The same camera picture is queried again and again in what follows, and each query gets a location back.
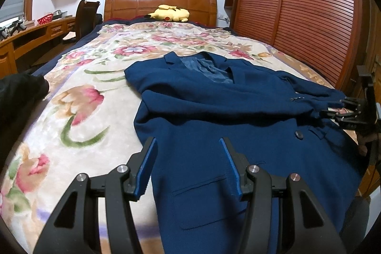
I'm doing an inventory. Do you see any navy bed sheet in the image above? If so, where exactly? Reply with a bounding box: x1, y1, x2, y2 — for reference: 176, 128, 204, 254
30, 19, 105, 77

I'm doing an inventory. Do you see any yellow plush toy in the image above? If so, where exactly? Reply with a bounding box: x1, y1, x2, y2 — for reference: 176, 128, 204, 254
145, 5, 190, 23

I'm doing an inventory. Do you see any black cloth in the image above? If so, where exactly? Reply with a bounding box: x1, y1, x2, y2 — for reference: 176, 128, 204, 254
0, 72, 50, 171

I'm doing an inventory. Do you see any black device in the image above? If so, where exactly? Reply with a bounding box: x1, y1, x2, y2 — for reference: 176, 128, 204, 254
0, 20, 28, 41

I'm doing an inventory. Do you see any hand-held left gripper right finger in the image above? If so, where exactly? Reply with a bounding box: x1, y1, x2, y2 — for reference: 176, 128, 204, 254
219, 137, 347, 254

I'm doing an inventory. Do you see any floral blanket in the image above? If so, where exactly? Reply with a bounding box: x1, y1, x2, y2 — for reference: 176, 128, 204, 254
0, 20, 358, 254

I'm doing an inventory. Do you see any wooden louvered wardrobe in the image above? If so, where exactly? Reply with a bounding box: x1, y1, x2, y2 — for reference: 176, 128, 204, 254
224, 0, 372, 91

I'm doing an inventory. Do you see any wooden desk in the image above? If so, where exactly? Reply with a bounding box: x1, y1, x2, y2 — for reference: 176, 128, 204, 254
0, 16, 78, 79

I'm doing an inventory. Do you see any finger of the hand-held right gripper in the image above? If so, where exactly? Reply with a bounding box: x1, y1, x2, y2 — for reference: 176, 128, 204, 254
339, 97, 362, 112
320, 110, 362, 129

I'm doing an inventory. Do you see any wooden bed headboard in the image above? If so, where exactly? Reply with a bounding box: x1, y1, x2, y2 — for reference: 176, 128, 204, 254
104, 0, 218, 28

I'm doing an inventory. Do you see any person's right hand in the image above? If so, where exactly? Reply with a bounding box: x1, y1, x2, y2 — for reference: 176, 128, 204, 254
356, 127, 377, 157

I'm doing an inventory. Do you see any navy blue suit jacket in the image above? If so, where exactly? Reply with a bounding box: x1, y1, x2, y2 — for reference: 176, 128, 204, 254
123, 51, 370, 254

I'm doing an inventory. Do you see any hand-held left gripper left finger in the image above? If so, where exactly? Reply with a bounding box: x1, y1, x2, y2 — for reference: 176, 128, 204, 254
33, 136, 158, 254

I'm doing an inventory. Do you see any dark desk chair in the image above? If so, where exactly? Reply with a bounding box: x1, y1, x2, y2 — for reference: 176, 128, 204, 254
62, 0, 103, 44

